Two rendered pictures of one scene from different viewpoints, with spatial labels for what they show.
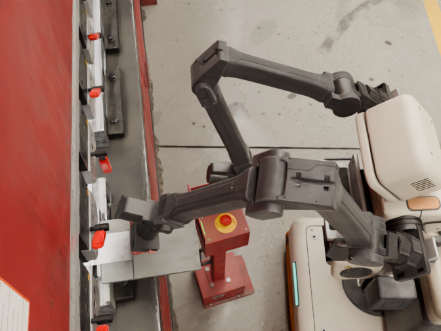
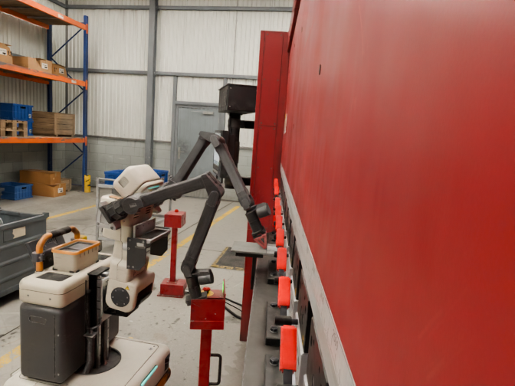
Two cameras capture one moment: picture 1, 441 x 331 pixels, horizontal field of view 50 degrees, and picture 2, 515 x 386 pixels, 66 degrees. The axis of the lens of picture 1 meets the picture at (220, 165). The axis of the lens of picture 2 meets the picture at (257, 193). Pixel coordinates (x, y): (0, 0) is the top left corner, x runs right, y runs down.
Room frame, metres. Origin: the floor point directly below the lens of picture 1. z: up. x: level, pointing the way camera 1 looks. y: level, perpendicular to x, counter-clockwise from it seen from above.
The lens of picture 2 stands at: (2.47, 0.57, 1.58)
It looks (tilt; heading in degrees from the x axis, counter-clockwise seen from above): 8 degrees down; 191
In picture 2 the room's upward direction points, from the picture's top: 4 degrees clockwise
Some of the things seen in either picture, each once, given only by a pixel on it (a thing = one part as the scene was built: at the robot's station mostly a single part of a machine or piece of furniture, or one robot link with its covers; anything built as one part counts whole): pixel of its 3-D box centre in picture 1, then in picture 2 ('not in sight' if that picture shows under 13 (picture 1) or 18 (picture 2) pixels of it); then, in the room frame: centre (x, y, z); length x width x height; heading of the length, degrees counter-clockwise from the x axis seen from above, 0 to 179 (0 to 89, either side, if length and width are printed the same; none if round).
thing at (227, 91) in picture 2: not in sight; (234, 140); (-0.70, -0.29, 1.53); 0.51 x 0.25 x 0.85; 25
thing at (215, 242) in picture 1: (218, 215); (208, 302); (0.70, 0.00, 0.75); 0.20 x 0.16 x 0.18; 18
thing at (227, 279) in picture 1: (217, 274); not in sight; (0.70, 0.00, 0.13); 0.10 x 0.10 x 0.01; 18
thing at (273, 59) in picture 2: not in sight; (306, 196); (-0.53, 0.34, 1.15); 0.85 x 0.25 x 2.30; 100
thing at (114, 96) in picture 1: (114, 101); (273, 322); (1.07, 0.38, 0.89); 0.30 x 0.05 x 0.03; 10
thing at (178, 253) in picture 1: (149, 245); (257, 248); (0.49, 0.19, 1.00); 0.26 x 0.18 x 0.01; 100
